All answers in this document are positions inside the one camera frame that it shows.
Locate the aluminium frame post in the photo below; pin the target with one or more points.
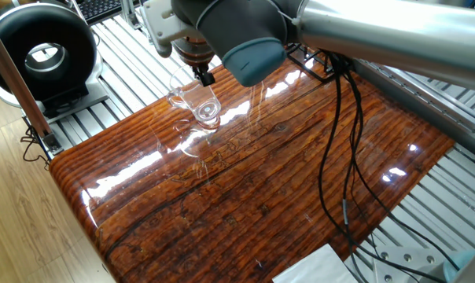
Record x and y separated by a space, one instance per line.
13 78

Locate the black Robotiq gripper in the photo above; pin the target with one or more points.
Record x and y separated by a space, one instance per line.
194 55

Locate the glossy wood-grain table mat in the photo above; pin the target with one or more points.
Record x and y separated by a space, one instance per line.
241 188

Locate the black keyboard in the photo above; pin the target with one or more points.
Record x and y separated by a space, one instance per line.
100 9

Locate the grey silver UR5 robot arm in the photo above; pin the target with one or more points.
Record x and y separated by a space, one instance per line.
339 31

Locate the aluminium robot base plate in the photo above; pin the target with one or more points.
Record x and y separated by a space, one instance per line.
406 259

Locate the white paper sheet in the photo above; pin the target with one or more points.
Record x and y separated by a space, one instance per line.
312 267

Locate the black metal cup rack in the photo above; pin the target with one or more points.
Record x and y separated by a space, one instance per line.
312 68

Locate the grey aluminium side rail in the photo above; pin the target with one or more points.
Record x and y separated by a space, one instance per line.
418 102

